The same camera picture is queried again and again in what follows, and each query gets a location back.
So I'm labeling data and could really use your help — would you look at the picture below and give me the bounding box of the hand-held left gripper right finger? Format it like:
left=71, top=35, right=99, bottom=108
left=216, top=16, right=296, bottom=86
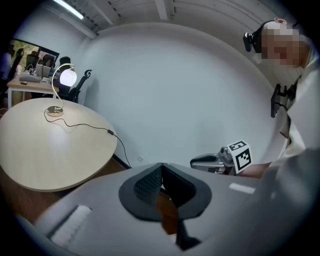
left=162, top=162, right=261, bottom=256

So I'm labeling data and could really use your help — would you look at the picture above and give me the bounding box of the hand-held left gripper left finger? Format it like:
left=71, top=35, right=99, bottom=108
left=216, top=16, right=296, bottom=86
left=34, top=162, right=176, bottom=256

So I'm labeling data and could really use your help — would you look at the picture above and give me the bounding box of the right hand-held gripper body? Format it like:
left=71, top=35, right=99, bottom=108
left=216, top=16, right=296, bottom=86
left=216, top=139, right=253, bottom=176

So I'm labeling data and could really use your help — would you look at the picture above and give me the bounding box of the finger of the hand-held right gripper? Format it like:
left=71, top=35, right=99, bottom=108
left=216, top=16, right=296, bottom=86
left=189, top=157, right=226, bottom=174
left=192, top=153, right=222, bottom=161

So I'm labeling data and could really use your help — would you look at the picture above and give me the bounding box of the black lamp cord with switch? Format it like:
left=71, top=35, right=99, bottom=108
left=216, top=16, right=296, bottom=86
left=43, top=109, right=132, bottom=169

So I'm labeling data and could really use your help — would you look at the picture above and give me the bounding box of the gold lamp light white globe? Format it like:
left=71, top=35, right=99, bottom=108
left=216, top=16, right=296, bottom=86
left=44, top=63, right=76, bottom=118

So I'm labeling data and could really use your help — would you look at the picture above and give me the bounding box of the person's right forearm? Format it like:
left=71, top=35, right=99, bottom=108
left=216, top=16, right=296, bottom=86
left=237, top=161, right=275, bottom=180

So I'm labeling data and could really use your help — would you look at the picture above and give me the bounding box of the black chest-mounted device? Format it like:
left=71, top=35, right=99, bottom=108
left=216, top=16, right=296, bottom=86
left=270, top=83, right=297, bottom=119

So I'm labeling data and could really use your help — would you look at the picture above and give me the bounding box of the person's beige shirt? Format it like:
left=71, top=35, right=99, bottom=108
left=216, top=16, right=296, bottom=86
left=272, top=44, right=320, bottom=181

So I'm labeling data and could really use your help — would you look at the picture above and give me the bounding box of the black high-back office chair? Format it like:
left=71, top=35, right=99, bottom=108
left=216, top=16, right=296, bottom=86
left=68, top=69, right=93, bottom=104

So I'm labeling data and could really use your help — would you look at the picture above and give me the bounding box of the person's head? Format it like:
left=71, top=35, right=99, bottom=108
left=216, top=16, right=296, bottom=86
left=259, top=17, right=312, bottom=69

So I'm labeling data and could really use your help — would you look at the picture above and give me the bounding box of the wooden desk with white legs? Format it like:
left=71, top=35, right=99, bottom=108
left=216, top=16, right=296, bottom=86
left=6, top=74, right=61, bottom=109

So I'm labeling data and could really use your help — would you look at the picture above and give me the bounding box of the silver laptop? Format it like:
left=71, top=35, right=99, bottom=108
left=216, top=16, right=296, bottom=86
left=35, top=63, right=53, bottom=79

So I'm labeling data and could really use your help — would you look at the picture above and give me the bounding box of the grey bag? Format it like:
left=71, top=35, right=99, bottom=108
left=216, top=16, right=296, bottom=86
left=19, top=73, right=41, bottom=83

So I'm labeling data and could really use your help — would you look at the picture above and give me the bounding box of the black-framed window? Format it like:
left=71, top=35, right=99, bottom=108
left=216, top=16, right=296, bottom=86
left=9, top=38, right=61, bottom=72

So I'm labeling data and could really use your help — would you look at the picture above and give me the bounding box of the black head-mounted camera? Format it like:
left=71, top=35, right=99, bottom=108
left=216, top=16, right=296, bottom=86
left=242, top=23, right=265, bottom=54

